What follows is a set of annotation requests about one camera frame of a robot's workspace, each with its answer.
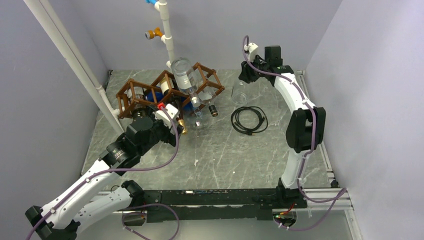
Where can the white pvc pipe stand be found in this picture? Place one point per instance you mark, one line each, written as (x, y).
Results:
(162, 7)

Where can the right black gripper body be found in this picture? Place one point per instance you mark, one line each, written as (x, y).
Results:
(251, 73)

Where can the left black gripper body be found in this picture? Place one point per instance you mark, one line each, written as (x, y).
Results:
(161, 132)

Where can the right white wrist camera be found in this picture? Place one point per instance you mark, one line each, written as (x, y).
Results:
(250, 49)

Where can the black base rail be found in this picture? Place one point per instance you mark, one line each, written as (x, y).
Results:
(214, 204)

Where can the dark bottle gold foil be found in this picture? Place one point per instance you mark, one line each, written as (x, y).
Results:
(181, 122)

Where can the olive green bottle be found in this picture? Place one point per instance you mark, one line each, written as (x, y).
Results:
(141, 110)

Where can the clear bottle black cap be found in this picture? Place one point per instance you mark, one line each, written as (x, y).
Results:
(208, 99)

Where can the clear glass bottle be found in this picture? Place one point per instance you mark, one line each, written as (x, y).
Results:
(186, 80)
(238, 93)

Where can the blue labelled clear bottle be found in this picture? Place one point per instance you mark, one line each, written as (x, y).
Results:
(188, 111)

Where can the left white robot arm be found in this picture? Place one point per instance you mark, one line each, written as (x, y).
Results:
(73, 211)

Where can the white diagonal pole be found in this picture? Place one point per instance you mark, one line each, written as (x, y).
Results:
(45, 14)

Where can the orange pipe fitting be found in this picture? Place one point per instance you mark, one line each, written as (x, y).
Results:
(151, 34)

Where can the brown wooden wine rack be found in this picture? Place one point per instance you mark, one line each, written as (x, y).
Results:
(198, 86)

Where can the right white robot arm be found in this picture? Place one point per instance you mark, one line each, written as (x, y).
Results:
(305, 130)

